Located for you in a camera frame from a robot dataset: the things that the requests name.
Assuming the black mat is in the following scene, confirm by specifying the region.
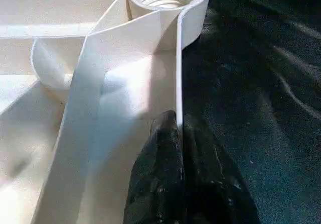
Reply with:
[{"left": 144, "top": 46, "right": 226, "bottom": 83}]
[{"left": 180, "top": 0, "right": 321, "bottom": 224}]

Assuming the white plastic table top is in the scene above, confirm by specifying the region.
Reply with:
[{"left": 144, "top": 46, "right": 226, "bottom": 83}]
[{"left": 0, "top": 0, "right": 213, "bottom": 224}]

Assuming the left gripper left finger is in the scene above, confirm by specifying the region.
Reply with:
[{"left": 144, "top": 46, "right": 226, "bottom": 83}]
[{"left": 124, "top": 109, "right": 187, "bottom": 224}]

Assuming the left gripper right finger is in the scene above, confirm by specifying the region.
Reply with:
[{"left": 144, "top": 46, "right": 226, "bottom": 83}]
[{"left": 182, "top": 122, "right": 259, "bottom": 224}]

